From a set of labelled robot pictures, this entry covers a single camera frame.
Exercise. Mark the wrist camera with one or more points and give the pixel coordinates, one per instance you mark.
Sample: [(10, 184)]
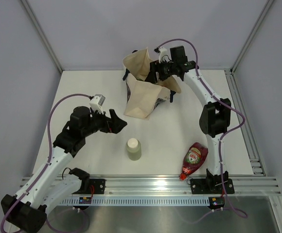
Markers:
[(96, 103), (161, 51)]

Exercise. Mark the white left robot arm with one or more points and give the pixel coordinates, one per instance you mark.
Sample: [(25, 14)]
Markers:
[(28, 209)]

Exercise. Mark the beige canvas tote bag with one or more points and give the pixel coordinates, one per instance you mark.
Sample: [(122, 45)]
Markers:
[(143, 97)]

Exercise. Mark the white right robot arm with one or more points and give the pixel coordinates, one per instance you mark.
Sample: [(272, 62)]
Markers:
[(214, 120)]

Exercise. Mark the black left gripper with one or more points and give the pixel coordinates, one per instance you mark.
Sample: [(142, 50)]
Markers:
[(113, 124)]

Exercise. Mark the left aluminium frame post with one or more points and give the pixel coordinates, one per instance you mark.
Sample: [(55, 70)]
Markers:
[(40, 33)]

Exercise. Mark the green bottle standing white cap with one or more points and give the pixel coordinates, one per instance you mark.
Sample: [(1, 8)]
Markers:
[(133, 147)]

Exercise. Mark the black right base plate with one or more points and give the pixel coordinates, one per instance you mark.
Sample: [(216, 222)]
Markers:
[(200, 186)]

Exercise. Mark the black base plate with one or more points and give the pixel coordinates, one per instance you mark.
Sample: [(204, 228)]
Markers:
[(95, 186), (200, 186)]

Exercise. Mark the red Fairy dish soap bottle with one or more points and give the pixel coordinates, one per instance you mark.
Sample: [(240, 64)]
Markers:
[(193, 160)]

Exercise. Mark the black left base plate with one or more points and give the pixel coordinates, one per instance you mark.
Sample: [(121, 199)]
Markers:
[(95, 186)]

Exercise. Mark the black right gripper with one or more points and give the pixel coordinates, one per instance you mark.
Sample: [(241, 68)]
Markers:
[(155, 67)]

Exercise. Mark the right aluminium frame post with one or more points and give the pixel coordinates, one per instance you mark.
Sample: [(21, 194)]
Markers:
[(253, 32)]

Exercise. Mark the aluminium frame post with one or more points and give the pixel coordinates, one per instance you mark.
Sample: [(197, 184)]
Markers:
[(40, 33), (253, 32)]

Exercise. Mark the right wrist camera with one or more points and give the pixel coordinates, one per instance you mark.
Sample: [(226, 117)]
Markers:
[(161, 51)]

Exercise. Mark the white slotted cable duct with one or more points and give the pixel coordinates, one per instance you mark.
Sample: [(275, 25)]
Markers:
[(135, 201)]

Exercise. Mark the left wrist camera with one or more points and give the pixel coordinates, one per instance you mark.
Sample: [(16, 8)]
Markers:
[(96, 103)]

